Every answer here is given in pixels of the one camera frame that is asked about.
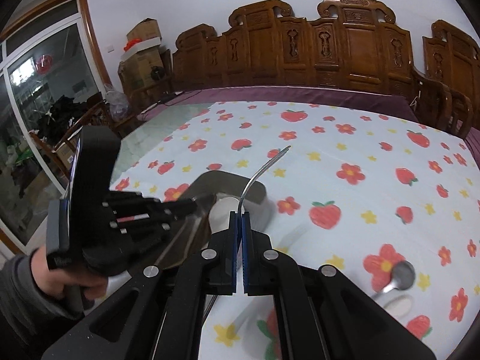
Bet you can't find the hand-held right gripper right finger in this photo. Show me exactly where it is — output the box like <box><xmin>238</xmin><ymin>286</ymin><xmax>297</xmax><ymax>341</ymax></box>
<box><xmin>242</xmin><ymin>211</ymin><xmax>438</xmax><ymax>360</ymax></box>

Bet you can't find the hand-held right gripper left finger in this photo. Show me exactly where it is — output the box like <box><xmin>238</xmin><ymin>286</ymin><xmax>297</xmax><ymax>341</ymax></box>
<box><xmin>41</xmin><ymin>210</ymin><xmax>241</xmax><ymax>360</ymax></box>

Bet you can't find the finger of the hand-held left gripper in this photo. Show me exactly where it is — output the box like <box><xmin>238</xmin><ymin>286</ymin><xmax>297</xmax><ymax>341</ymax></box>
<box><xmin>103</xmin><ymin>190</ymin><xmax>200</xmax><ymax>216</ymax></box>
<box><xmin>109</xmin><ymin>212</ymin><xmax>192</xmax><ymax>242</ymax></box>

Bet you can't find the large white ceramic spoon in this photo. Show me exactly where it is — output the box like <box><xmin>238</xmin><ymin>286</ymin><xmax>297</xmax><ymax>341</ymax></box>
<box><xmin>208</xmin><ymin>198</ymin><xmax>241</xmax><ymax>234</ymax></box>

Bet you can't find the grey metal tray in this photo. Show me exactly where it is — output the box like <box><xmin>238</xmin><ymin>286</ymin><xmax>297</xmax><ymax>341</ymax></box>
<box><xmin>155</xmin><ymin>170</ymin><xmax>279</xmax><ymax>271</ymax></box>

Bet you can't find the metal fork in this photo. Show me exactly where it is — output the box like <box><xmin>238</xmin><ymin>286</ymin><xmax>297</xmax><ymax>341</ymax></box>
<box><xmin>202</xmin><ymin>145</ymin><xmax>292</xmax><ymax>321</ymax></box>

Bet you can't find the person's left forearm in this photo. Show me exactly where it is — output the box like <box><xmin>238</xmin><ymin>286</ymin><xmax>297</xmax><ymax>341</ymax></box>
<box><xmin>0</xmin><ymin>254</ymin><xmax>84</xmax><ymax>350</ymax></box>

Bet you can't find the person's left hand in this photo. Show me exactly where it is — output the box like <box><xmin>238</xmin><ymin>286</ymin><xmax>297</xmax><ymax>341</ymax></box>
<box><xmin>32</xmin><ymin>247</ymin><xmax>110</xmax><ymax>301</ymax></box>

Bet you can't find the wooden chair with dark clothes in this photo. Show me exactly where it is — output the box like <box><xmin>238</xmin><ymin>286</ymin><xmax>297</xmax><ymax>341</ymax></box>
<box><xmin>29</xmin><ymin>93</ymin><xmax>113</xmax><ymax>181</ymax></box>

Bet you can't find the clear plastic bag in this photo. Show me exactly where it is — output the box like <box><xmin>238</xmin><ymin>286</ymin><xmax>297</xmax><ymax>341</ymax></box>
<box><xmin>103</xmin><ymin>83</ymin><xmax>131</xmax><ymax>121</ymax></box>

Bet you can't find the glass sliding door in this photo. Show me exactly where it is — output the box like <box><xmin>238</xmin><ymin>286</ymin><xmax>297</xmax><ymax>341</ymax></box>
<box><xmin>0</xmin><ymin>0</ymin><xmax>110</xmax><ymax>257</ymax></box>

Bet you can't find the red round window ornament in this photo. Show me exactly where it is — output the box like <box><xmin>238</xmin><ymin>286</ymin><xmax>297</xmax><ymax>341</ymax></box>
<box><xmin>37</xmin><ymin>55</ymin><xmax>56</xmax><ymax>74</ymax></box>

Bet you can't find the stack of cardboard boxes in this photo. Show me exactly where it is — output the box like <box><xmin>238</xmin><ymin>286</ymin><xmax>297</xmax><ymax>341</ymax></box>
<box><xmin>118</xmin><ymin>18</ymin><xmax>174</xmax><ymax>100</ymax></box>

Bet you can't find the strawberry flower print tablecloth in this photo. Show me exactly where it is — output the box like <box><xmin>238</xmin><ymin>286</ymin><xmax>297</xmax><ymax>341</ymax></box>
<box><xmin>109</xmin><ymin>99</ymin><xmax>480</xmax><ymax>360</ymax></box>

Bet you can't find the slim metal spoon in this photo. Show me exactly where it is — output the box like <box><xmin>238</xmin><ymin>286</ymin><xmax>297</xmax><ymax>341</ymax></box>
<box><xmin>370</xmin><ymin>260</ymin><xmax>417</xmax><ymax>301</ymax></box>

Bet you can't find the purple bench cushion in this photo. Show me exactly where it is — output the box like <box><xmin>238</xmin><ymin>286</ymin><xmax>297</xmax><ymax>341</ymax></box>
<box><xmin>137</xmin><ymin>85</ymin><xmax>420</xmax><ymax>125</ymax></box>

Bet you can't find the small white ceramic spoon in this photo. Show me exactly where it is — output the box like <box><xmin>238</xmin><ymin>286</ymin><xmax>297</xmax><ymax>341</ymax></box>
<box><xmin>384</xmin><ymin>294</ymin><xmax>414</xmax><ymax>316</ymax></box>

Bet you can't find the carved wooden sofa bench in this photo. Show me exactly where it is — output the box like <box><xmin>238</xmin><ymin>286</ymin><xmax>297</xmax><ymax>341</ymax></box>
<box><xmin>172</xmin><ymin>0</ymin><xmax>452</xmax><ymax>129</ymax></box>

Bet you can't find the carved wooden armchair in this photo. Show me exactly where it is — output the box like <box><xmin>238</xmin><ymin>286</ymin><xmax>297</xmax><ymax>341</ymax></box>
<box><xmin>412</xmin><ymin>20</ymin><xmax>480</xmax><ymax>140</ymax></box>

